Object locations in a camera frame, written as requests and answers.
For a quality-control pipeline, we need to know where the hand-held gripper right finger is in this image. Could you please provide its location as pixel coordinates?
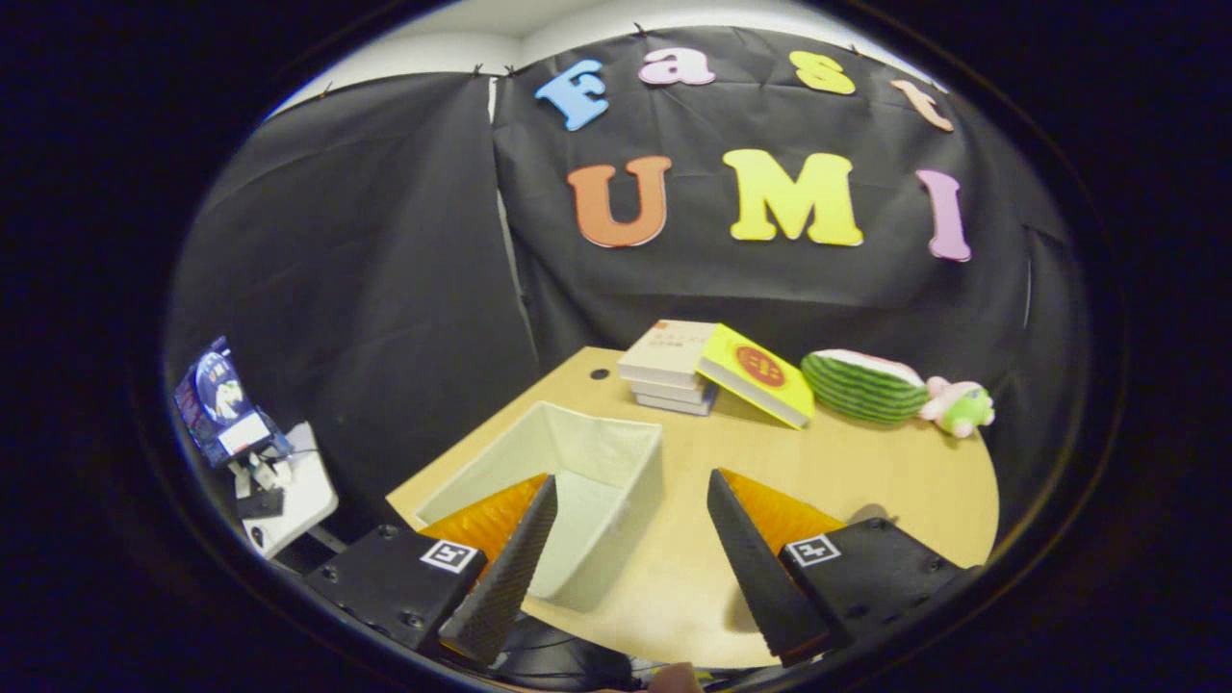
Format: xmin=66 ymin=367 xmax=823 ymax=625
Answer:
xmin=706 ymin=468 xmax=981 ymax=669

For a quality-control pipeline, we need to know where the pink and green plush toy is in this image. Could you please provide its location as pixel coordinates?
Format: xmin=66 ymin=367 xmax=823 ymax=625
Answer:
xmin=917 ymin=376 xmax=996 ymax=439

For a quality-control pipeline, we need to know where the yellow book with red circle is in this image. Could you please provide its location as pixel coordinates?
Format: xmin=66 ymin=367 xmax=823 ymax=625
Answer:
xmin=695 ymin=323 xmax=816 ymax=430

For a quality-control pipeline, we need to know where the blue printed box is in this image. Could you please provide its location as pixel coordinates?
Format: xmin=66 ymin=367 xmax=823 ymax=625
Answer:
xmin=173 ymin=336 xmax=293 ymax=469

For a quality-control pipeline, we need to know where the beige book with orange print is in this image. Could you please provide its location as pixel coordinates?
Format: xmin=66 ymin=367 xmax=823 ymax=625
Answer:
xmin=617 ymin=320 xmax=719 ymax=389

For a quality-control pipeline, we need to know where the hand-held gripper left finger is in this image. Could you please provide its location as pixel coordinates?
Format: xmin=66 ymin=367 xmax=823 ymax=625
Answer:
xmin=304 ymin=473 xmax=559 ymax=669

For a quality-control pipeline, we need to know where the grey white book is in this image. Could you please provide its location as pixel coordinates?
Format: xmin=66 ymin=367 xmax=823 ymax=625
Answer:
xmin=630 ymin=379 xmax=715 ymax=406
xmin=635 ymin=393 xmax=719 ymax=418

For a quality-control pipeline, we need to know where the watermelon slice plush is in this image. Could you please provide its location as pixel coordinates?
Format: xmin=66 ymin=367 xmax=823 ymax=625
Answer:
xmin=801 ymin=348 xmax=931 ymax=424

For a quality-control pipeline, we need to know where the pale green fabric storage box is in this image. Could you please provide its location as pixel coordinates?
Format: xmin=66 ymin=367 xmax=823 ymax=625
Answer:
xmin=414 ymin=401 xmax=665 ymax=614

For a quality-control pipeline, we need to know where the black backdrop cloth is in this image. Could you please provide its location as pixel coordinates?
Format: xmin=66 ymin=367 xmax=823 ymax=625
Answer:
xmin=164 ymin=24 xmax=1093 ymax=540

